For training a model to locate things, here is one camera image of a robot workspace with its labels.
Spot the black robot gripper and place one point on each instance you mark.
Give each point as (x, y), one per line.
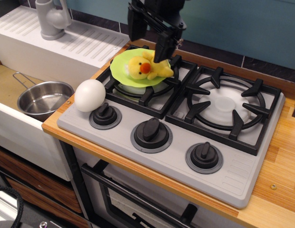
(161, 15)

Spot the yellow stuffed duck toy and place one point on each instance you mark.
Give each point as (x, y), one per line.
(143, 67)

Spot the light green plastic plate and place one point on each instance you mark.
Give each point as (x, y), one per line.
(119, 69)

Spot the white egg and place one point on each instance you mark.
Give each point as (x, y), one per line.
(89, 95)

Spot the white toy sink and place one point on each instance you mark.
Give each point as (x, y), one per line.
(26, 58)

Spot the stainless steel pot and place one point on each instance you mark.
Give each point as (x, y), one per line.
(41, 100)

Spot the black left burner grate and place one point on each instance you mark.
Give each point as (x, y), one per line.
(150, 101)

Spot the black burner grate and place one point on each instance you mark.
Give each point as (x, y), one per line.
(235, 111)
(150, 101)

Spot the black left stove knob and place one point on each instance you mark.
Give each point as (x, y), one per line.
(105, 117)

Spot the black stove knob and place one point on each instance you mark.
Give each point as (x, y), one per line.
(151, 136)
(105, 117)
(204, 158)

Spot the grey toy faucet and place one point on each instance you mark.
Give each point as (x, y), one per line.
(52, 21)

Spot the black middle stove knob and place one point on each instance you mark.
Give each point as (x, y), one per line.
(151, 136)

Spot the black right burner grate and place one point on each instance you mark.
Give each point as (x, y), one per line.
(235, 111)

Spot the grey toy stove top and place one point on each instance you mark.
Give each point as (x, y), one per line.
(232, 184)

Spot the black right stove knob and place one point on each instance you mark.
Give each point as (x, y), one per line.
(204, 158)

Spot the toy oven door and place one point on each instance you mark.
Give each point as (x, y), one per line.
(128, 201)

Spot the wooden drawer front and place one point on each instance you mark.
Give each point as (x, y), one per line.
(42, 180)

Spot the black oven door handle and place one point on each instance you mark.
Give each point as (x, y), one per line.
(135, 197)

